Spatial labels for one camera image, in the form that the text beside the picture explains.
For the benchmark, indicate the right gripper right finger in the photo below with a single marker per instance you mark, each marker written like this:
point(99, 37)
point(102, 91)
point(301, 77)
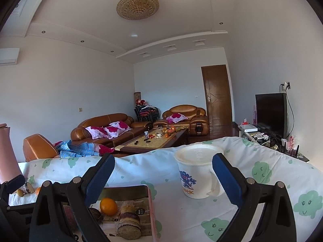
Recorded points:
point(276, 223)

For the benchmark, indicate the wooden coffee table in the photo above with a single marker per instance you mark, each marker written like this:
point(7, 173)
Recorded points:
point(158, 138)

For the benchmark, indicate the pink electric kettle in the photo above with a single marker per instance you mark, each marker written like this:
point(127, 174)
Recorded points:
point(9, 167)

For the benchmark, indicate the round gold ceiling lamp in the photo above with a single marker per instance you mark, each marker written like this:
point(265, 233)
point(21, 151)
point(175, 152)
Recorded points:
point(137, 9)

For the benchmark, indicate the white cartoon lidded mug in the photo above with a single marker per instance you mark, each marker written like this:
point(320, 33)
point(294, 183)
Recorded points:
point(198, 178)

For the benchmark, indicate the blue plaid blanket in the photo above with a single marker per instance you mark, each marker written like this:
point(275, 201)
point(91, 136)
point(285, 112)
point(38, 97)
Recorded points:
point(86, 149)

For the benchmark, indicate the white set-top box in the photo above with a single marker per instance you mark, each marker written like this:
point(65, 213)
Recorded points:
point(248, 128)

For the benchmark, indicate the brown leather armchair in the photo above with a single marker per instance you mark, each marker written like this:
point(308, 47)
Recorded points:
point(189, 116)

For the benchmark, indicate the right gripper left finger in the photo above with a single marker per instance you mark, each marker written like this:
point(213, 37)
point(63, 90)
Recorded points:
point(49, 222)

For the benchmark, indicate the small orange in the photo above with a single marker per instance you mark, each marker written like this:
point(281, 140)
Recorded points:
point(108, 206)

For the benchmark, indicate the pink floral pillow right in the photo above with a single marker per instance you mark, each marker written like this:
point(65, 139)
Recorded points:
point(115, 129)

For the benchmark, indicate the pink floral pillow left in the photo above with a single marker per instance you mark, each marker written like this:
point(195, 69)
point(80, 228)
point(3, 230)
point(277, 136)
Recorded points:
point(97, 132)

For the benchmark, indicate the small tan round fruit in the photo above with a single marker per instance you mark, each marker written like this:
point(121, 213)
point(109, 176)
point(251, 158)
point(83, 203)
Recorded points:
point(20, 193)

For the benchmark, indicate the long brown leather sofa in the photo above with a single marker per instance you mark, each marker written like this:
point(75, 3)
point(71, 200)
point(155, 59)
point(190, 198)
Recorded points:
point(80, 134)

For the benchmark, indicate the brown wooden door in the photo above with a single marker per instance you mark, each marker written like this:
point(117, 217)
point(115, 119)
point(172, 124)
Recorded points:
point(217, 94)

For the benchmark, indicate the pink floral armchair pillow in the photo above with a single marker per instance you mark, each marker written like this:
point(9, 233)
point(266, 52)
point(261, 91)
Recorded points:
point(176, 117)

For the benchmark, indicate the white wall air conditioner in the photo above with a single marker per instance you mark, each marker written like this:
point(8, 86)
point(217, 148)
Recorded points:
point(9, 56)

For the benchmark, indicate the sugarcane chunk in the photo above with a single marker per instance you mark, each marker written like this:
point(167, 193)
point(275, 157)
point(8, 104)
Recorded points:
point(129, 226)

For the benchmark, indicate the pink rectangular tin box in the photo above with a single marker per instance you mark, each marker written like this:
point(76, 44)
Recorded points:
point(133, 199)

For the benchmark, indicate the black television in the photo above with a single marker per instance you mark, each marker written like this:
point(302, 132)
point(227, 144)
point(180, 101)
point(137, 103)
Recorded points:
point(271, 111)

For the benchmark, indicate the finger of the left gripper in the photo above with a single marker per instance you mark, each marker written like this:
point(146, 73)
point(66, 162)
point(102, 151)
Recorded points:
point(15, 184)

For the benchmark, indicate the stacked dark chairs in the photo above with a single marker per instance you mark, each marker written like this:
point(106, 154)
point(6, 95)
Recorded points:
point(147, 113)

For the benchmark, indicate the dark tv stand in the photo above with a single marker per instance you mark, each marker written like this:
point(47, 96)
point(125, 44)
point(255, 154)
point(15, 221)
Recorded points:
point(271, 142)

